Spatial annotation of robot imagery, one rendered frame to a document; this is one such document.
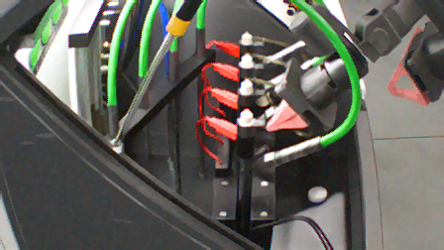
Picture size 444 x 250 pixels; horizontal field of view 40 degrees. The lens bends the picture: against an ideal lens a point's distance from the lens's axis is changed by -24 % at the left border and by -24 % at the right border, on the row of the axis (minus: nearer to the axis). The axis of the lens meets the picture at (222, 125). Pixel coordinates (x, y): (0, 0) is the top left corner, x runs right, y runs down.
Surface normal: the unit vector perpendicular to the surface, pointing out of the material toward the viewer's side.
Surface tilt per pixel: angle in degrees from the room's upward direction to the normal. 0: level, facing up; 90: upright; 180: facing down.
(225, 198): 0
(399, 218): 0
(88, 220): 90
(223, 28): 90
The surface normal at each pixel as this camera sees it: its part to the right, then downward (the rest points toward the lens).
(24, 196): -0.04, 0.57
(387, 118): 0.00, -0.82
